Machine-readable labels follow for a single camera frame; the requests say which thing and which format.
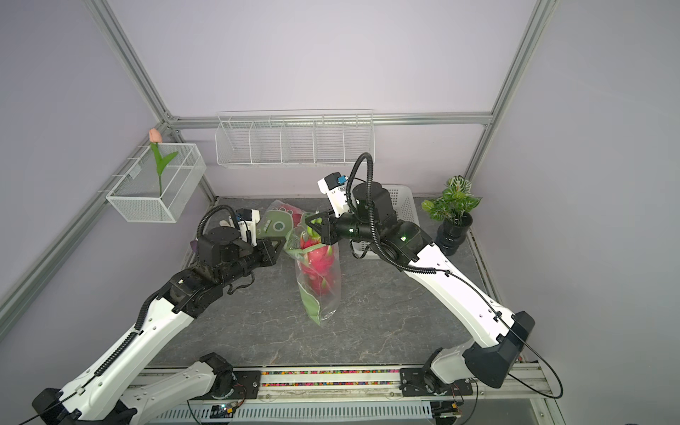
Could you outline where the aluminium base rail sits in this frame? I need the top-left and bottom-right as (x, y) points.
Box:
(126, 364), (548, 407)

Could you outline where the artificial pink tulip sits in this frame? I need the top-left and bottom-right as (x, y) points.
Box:
(149, 129), (178, 198)

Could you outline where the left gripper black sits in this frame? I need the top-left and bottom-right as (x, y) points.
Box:
(220, 236), (287, 287)

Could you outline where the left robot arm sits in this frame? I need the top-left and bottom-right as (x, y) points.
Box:
(32, 205), (286, 424)

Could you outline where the white wire wall shelf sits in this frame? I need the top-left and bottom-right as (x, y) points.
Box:
(214, 109), (375, 166)

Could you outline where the pink dragon fruit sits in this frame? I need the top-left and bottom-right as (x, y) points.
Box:
(299, 226), (335, 296)

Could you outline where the zip-top bag green print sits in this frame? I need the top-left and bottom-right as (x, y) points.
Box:
(284, 212), (342, 327)
(256, 199), (306, 241)

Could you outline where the white vented cable duct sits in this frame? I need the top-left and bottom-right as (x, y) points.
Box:
(152, 400), (434, 424)

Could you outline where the potted green plant black vase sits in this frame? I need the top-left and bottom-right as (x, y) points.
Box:
(421, 175), (482, 256)

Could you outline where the white mesh wall box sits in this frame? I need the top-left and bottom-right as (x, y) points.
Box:
(106, 143), (206, 223)

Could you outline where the white plastic basket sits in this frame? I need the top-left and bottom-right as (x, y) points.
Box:
(350, 184), (421, 261)

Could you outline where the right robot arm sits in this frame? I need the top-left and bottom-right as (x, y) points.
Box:
(305, 152), (535, 394)

